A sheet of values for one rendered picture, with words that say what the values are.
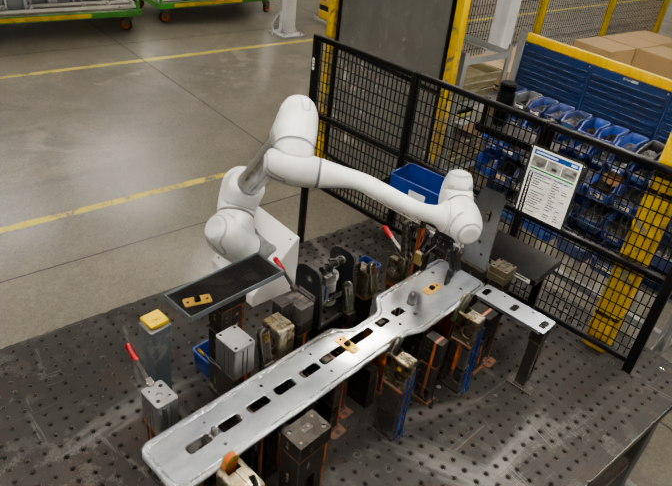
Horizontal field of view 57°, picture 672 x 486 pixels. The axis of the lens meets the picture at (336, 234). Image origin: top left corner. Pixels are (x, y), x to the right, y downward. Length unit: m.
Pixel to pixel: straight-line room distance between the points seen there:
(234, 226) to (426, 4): 2.22
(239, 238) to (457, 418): 1.06
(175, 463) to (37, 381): 0.84
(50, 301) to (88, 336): 1.36
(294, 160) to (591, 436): 1.42
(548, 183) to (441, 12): 1.79
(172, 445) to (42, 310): 2.19
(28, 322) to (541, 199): 2.71
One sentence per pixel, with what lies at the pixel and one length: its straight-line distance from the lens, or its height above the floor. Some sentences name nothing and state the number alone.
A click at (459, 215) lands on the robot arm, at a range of 1.95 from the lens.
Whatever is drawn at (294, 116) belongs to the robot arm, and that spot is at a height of 1.60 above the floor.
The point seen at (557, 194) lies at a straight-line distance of 2.58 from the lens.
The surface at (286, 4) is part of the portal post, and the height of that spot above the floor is 0.41.
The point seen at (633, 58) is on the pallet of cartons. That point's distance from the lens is 6.42.
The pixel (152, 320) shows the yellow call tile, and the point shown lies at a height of 1.16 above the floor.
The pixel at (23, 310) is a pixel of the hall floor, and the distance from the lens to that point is 3.86.
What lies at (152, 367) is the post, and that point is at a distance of 1.97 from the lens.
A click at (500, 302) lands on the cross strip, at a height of 1.00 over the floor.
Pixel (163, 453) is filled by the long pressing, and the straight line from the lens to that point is 1.76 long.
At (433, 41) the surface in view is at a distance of 4.13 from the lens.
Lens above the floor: 2.39
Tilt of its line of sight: 33 degrees down
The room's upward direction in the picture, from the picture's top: 7 degrees clockwise
